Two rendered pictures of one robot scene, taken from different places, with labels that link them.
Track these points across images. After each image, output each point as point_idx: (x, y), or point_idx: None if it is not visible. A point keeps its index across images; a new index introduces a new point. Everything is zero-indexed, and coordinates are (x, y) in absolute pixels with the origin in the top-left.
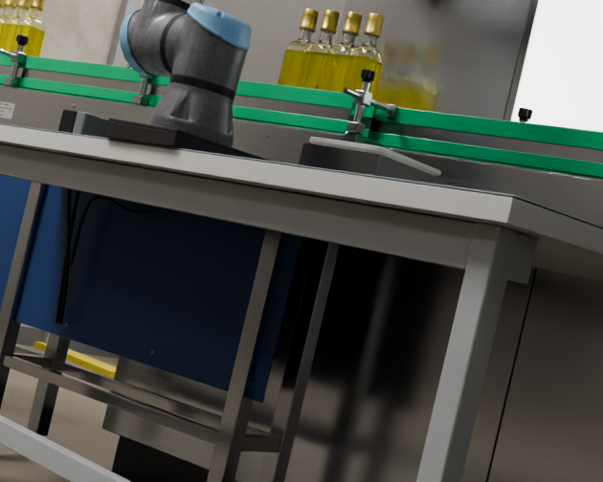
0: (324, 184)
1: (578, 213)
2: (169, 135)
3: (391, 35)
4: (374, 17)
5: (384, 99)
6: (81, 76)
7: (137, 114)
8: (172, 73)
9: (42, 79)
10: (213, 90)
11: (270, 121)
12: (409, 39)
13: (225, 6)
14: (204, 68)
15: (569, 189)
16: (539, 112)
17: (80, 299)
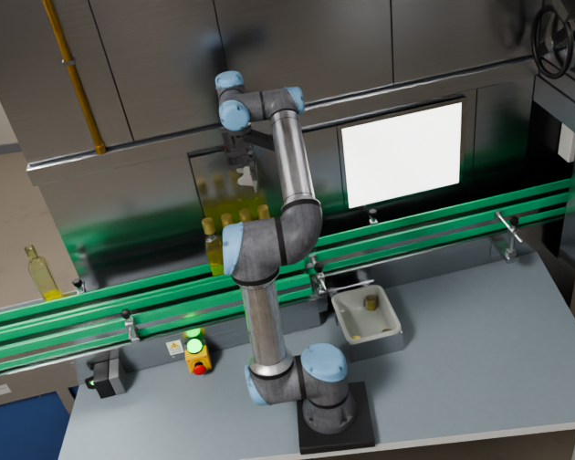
0: (506, 433)
1: (444, 262)
2: (369, 444)
3: (246, 193)
4: (266, 212)
5: None
6: (57, 344)
7: (141, 346)
8: (320, 404)
9: (15, 359)
10: (348, 393)
11: None
12: (261, 191)
13: (77, 213)
14: (343, 393)
15: (437, 255)
16: (364, 198)
17: None
